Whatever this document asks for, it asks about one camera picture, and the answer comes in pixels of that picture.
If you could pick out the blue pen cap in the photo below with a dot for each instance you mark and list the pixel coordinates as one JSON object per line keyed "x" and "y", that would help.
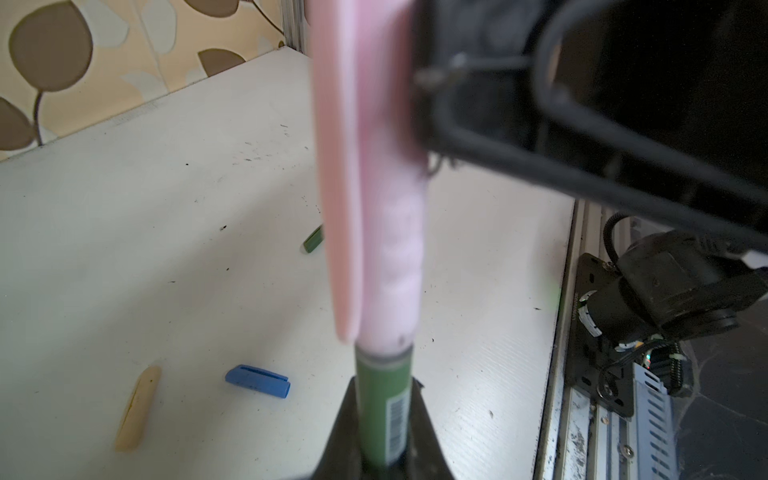
{"x": 259, "y": 380}

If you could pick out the pink pen cap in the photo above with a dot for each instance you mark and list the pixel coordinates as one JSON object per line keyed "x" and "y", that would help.
{"x": 372, "y": 174}

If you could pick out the green pen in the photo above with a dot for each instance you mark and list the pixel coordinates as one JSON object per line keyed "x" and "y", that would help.
{"x": 383, "y": 391}

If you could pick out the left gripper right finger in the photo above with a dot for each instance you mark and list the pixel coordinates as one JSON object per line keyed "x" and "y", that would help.
{"x": 424, "y": 458}

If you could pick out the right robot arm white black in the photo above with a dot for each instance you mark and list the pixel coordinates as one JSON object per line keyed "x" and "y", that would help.
{"x": 684, "y": 285}

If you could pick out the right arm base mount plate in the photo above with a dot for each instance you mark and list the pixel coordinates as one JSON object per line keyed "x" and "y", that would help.
{"x": 600, "y": 342}

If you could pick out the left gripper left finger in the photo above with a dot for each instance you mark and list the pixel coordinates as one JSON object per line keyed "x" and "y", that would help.
{"x": 342, "y": 458}

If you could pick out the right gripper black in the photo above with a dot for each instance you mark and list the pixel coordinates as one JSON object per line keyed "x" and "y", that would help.
{"x": 657, "y": 108}

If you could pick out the tan pen cap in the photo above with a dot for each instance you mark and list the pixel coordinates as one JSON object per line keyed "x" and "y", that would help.
{"x": 135, "y": 417}

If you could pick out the green pen cap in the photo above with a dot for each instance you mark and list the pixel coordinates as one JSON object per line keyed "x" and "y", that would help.
{"x": 313, "y": 241}

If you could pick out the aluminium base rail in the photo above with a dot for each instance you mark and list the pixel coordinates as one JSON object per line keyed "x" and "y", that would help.
{"x": 579, "y": 438}

